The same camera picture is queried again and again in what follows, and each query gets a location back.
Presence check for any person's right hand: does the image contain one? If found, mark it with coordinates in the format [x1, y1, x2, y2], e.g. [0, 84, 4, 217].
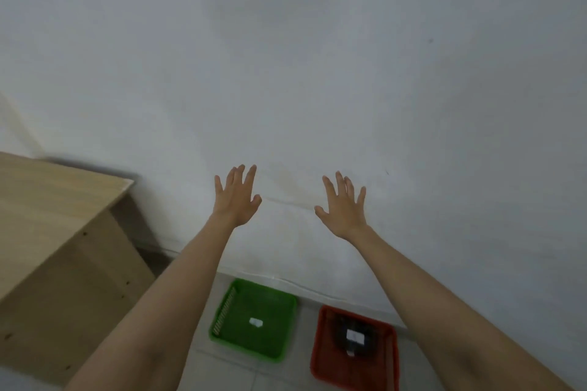
[314, 171, 368, 243]

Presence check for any person's left hand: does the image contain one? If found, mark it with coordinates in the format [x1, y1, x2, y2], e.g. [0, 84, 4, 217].
[213, 164, 263, 228]

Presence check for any person's right forearm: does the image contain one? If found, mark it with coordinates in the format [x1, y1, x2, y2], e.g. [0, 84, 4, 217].
[349, 226, 578, 391]

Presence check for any person's left forearm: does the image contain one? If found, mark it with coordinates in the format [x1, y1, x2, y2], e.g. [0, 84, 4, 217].
[63, 210, 239, 391]

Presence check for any green plastic basket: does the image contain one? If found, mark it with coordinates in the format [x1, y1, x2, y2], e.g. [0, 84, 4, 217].
[209, 278, 300, 363]

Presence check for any black device with white label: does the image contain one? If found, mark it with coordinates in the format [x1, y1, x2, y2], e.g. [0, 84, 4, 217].
[334, 314, 381, 357]

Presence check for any red plastic basket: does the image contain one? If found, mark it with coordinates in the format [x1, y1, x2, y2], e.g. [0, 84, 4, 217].
[310, 305, 400, 391]

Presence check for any light wooden desk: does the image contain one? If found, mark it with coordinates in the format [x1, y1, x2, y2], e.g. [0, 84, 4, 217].
[0, 151, 157, 388]

